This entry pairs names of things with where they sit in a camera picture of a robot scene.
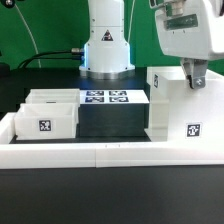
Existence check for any black cable with connector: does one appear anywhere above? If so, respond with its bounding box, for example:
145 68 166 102
17 48 86 69

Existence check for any white rear drawer box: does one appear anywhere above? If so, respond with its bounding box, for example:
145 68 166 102
25 89 80 105

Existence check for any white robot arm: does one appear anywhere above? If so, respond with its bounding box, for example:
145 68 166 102
80 0 224 89

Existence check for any white drawer box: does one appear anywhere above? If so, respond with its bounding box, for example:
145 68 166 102
14 103 79 140
25 89 80 105

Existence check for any white U-shaped boundary fence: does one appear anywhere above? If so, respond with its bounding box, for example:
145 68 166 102
0 113 224 169

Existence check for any fiducial marker sheet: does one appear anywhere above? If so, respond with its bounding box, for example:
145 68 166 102
80 90 149 105

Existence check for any white front drawer box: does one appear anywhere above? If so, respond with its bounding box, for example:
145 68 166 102
14 103 79 140

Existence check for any thin white cable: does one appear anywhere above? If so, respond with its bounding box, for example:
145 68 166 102
13 3 43 69

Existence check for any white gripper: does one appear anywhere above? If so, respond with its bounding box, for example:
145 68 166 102
149 0 224 89

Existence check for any white drawer cabinet frame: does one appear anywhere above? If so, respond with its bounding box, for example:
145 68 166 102
146 66 224 141

